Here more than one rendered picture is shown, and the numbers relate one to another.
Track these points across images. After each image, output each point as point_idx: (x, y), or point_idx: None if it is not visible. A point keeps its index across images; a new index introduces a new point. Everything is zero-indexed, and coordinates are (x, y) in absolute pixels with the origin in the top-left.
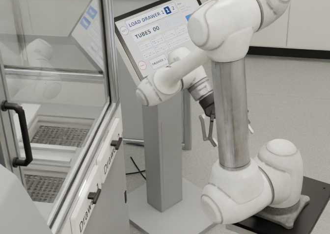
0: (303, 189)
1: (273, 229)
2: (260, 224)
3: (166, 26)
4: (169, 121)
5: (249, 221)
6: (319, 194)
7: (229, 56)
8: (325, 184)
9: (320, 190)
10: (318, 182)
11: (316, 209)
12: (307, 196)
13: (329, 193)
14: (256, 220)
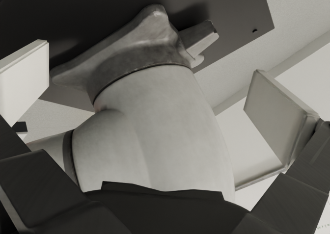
0: (218, 30)
1: (90, 101)
2: (70, 96)
3: None
4: None
5: (49, 90)
6: (230, 44)
7: None
8: (264, 24)
9: (242, 35)
10: (261, 17)
11: (192, 70)
12: (202, 60)
13: (247, 42)
14: (68, 88)
